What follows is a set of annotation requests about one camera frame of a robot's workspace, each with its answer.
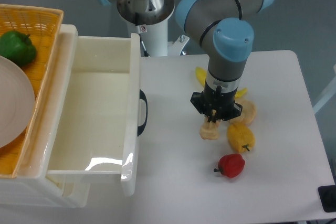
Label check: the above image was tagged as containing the white frame bar right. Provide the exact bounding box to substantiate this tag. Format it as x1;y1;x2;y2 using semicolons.
312;65;335;114

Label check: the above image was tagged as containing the white drawer cabinet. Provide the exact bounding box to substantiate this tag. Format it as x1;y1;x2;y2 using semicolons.
1;25;90;208

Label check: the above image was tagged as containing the black drawer handle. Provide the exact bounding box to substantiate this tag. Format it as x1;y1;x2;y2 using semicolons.
138;90;148;136

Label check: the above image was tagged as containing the yellow bell pepper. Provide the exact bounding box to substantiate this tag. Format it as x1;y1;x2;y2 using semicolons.
227;123;256;153

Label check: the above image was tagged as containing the upper white drawer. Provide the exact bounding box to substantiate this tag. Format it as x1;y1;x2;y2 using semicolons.
47;34;141;196

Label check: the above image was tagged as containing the square bread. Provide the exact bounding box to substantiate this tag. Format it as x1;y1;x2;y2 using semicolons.
199;118;220;140

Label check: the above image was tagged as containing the yellow banana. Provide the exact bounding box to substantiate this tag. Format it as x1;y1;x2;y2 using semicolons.
195;67;248;98

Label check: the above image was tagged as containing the orange woven basket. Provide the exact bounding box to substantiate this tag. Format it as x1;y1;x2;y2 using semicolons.
1;4;64;179

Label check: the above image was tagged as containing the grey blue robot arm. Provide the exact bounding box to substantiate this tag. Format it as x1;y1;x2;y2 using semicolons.
98;0;274;123

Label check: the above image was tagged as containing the green bell pepper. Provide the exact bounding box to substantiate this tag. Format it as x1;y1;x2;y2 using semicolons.
1;30;37;67

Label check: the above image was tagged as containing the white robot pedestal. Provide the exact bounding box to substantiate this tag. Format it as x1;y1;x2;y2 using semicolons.
117;0;190;57

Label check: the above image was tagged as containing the black device at edge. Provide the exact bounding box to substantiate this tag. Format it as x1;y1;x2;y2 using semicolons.
318;185;336;212

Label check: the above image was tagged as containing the round bread roll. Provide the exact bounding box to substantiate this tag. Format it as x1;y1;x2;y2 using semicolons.
229;98;257;125

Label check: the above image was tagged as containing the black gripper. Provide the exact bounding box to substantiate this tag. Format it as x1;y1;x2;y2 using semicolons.
191;79;243;123

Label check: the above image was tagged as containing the red bell pepper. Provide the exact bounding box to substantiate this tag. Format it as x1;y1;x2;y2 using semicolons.
213;154;245;178

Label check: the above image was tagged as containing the beige plate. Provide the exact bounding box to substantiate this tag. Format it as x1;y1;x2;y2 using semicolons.
1;57;35;147

